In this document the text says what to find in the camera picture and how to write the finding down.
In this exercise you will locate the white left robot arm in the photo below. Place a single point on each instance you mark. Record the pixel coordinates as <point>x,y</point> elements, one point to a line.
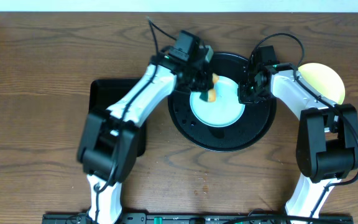
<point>110,140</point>

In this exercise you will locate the green yellow sponge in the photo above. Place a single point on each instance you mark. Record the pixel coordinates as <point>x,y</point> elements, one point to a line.
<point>210,95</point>

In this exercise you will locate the yellow plate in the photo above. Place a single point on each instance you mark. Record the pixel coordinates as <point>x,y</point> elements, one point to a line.
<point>325,80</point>

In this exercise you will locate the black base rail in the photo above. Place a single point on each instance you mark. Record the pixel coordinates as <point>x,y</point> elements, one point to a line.
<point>143,218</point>

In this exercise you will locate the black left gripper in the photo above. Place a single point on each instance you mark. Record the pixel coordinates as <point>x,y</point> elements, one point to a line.
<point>199,82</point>

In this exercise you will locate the light green plate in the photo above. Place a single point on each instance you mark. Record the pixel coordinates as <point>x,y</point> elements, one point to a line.
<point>224,111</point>

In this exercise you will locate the round black tray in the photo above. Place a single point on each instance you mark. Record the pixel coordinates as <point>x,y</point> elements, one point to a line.
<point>252,125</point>

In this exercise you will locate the rectangular black tray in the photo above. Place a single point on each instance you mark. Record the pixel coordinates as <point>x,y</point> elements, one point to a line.
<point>106,92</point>

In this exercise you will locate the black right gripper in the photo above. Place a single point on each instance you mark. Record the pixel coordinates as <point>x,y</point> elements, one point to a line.
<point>244,97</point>

